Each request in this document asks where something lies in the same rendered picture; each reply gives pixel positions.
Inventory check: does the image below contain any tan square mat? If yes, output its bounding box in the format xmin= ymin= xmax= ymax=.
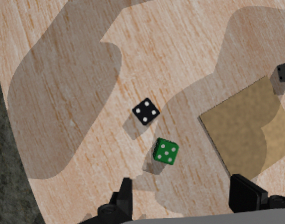
xmin=199 ymin=75 xmax=285 ymax=180

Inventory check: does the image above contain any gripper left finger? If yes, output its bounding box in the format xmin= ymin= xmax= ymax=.
xmin=78 ymin=177 xmax=133 ymax=224

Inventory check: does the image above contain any green die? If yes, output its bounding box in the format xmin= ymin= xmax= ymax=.
xmin=153 ymin=138 xmax=179 ymax=165

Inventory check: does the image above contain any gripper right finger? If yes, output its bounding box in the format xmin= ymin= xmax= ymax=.
xmin=229 ymin=174 xmax=285 ymax=213

